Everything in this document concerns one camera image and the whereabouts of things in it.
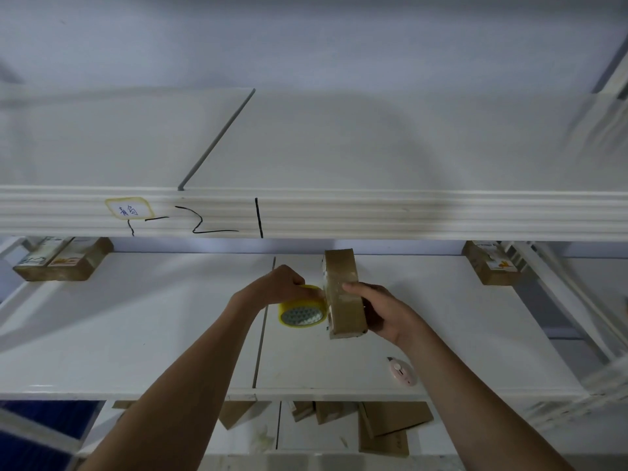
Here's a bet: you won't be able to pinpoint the brown box with white label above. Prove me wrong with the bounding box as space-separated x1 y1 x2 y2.
46 236 115 282
13 236 74 283
462 240 521 286

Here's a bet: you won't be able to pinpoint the pink utility knife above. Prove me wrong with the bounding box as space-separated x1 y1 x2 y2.
387 357 418 387

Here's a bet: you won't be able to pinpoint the large open brown cardboard box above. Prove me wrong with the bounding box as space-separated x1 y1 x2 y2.
358 401 434 458

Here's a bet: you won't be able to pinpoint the white handwritten label sticker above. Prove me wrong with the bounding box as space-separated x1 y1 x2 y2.
104 197 156 221

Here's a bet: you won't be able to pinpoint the person's right hand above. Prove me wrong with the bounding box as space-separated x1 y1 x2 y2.
342 282 427 350

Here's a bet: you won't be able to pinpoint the taped brown cardboard box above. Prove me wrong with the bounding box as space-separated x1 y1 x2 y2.
322 248 369 340

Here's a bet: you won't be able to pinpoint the blue plastic bin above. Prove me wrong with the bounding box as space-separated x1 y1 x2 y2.
0 401 105 471

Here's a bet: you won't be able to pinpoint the yellow packing tape roll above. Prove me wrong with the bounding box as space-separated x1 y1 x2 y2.
278 285 329 329

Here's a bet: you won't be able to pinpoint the white metal shelving rack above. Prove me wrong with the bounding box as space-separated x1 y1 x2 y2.
0 54 628 471

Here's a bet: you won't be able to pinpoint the person's left forearm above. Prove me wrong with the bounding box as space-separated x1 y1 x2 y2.
78 295 268 471

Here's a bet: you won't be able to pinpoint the person's right forearm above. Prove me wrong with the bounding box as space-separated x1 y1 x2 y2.
396 323 564 471

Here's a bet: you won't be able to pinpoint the person's left hand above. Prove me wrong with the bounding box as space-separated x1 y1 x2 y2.
229 265 325 315

